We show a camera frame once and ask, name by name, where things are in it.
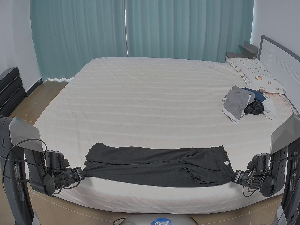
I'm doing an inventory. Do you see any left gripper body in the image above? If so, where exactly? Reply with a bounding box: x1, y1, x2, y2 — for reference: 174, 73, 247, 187
62, 167, 85, 187

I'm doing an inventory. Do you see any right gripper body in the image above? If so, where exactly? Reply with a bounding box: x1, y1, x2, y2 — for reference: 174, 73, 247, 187
234, 170, 249, 185

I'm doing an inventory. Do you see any black T-shirt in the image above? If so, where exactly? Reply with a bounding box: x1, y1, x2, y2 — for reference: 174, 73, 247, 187
83, 142, 235, 186

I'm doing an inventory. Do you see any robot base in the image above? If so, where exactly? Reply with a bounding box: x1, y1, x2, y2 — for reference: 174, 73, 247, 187
120, 214, 197, 225

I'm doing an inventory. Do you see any pile of clothes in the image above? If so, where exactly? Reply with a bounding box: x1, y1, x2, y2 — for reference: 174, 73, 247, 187
221, 85, 277, 124

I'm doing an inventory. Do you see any white printed pillow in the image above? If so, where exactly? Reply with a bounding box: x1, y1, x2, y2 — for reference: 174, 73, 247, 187
225, 57, 287, 94

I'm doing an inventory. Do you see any bed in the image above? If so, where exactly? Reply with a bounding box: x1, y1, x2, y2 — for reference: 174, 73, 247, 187
34, 34, 300, 214

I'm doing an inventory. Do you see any black chest of drawers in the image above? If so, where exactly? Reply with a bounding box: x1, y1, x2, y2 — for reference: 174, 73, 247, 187
0, 66, 26, 117

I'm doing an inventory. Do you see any dark grey bedside table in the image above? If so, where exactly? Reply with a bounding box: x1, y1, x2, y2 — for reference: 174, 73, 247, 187
226, 41, 258, 59

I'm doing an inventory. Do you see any blue-green curtain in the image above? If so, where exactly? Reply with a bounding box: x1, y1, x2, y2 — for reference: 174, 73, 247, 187
30, 0, 129, 81
125, 0, 255, 62

